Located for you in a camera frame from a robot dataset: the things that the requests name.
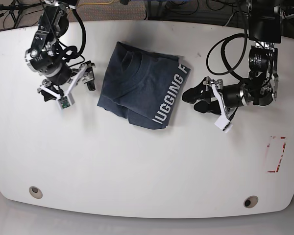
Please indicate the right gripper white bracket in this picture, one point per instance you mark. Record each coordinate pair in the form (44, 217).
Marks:
(63, 79)

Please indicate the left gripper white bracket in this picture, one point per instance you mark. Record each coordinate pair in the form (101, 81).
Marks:
(216, 98)

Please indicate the dark blue T-shirt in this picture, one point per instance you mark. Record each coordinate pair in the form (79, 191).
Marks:
(142, 86)

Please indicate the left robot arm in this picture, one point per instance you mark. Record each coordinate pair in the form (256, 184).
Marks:
(259, 88)

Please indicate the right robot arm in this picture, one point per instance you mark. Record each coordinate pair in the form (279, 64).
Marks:
(49, 57)

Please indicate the red tape rectangle marking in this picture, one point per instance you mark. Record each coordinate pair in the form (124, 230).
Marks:
(274, 154)

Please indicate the black tripod stand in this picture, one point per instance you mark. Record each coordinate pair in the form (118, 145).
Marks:
(15, 10)

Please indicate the white power strip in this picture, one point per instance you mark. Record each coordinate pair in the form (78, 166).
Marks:
(287, 12)

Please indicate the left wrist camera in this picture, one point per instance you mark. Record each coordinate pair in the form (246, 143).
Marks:
(224, 124)

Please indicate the left table cable grommet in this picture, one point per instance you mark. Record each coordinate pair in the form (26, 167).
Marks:
(35, 192)

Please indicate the table cable grommet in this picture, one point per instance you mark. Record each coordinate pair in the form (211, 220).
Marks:
(251, 202)
(35, 192)

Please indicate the right table cable grommet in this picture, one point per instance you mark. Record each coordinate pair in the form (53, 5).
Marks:
(251, 202)

